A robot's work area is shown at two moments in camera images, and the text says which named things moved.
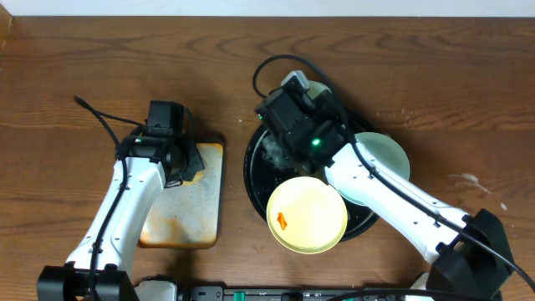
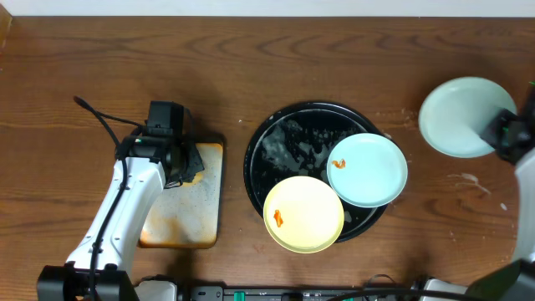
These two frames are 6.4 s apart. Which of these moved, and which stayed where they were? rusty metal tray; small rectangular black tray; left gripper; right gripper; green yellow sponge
Moved: right gripper
Stayed: small rectangular black tray; left gripper; green yellow sponge; rusty metal tray
